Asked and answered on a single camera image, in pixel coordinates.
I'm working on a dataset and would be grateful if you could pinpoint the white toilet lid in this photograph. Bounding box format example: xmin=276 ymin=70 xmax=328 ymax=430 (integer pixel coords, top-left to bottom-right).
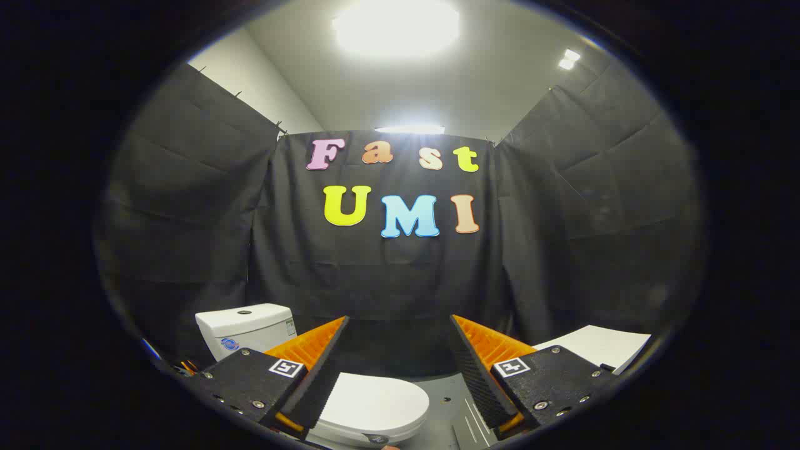
xmin=311 ymin=372 xmax=431 ymax=446

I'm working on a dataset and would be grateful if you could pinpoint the black backdrop cloth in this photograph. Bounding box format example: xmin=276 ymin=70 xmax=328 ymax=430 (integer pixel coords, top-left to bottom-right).
xmin=94 ymin=61 xmax=706 ymax=383

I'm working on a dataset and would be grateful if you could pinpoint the long strip ceiling light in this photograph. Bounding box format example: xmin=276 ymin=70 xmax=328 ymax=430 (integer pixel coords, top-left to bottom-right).
xmin=374 ymin=124 xmax=446 ymax=135

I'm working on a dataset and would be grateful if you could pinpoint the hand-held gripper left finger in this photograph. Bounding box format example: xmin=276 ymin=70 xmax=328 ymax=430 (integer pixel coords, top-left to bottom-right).
xmin=187 ymin=316 xmax=351 ymax=441

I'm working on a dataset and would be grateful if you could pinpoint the large round ceiling light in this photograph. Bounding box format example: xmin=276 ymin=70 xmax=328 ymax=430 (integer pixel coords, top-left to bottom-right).
xmin=331 ymin=0 xmax=461 ymax=58

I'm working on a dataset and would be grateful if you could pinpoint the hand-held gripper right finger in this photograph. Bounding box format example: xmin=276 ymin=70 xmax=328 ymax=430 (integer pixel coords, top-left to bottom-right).
xmin=449 ymin=314 xmax=619 ymax=439

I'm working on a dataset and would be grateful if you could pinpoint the white plastic drawer cabinet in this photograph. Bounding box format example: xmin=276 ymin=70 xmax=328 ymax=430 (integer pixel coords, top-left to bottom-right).
xmin=531 ymin=324 xmax=653 ymax=376

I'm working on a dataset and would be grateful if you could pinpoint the white ceramic toilet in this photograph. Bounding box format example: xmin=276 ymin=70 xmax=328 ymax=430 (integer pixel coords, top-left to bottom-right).
xmin=195 ymin=303 xmax=432 ymax=450

